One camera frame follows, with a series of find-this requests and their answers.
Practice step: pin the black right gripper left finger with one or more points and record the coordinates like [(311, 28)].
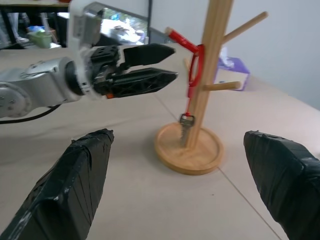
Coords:
[(62, 195)]

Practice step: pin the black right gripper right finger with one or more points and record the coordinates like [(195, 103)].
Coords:
[(287, 180)]

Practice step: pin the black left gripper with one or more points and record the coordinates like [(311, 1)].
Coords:
[(105, 55)]

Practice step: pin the wooden tree stand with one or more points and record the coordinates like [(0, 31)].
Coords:
[(212, 75)]

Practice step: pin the black framed monitor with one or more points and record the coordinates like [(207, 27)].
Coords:
[(125, 25)]

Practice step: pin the purple tissue box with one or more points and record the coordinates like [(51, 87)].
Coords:
[(235, 67)]

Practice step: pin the green plastic bin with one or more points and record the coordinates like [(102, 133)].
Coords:
[(41, 38)]

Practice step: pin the black framed wooden table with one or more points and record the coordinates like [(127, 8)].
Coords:
[(32, 3)]

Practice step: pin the bystander in light trousers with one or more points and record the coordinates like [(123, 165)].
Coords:
[(15, 27)]

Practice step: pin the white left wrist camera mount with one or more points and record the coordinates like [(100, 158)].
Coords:
[(75, 30)]

